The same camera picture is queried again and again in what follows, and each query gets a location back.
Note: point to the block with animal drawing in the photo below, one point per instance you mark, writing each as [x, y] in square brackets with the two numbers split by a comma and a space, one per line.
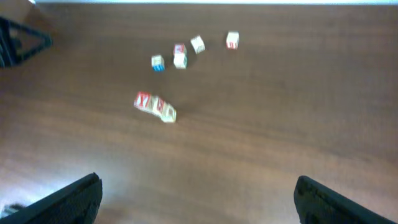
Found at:
[165, 107]

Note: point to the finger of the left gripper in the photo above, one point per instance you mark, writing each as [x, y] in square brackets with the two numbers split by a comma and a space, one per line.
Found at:
[12, 50]

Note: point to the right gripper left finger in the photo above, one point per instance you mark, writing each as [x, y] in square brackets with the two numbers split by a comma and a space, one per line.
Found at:
[78, 202]

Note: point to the blue 5 block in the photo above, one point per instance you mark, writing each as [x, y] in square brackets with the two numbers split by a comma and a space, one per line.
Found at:
[169, 115]

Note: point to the block Y with blue side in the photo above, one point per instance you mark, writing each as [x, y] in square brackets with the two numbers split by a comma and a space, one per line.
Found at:
[157, 63]

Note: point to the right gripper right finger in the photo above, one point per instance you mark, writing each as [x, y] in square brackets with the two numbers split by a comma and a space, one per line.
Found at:
[317, 204]

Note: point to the block with blue T side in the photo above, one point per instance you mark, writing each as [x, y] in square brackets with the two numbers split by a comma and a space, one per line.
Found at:
[142, 101]

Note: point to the red A block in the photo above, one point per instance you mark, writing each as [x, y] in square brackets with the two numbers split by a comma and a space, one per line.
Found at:
[179, 49]

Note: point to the block Z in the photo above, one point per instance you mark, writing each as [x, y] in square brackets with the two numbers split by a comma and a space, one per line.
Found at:
[180, 61]

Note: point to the block 5 with green side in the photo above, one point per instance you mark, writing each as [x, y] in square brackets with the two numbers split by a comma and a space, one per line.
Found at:
[158, 106]

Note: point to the block with red bottom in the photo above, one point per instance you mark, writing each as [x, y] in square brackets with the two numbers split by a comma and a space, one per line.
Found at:
[232, 40]

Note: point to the block I with green R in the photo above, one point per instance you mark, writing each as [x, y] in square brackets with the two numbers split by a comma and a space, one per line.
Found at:
[197, 44]

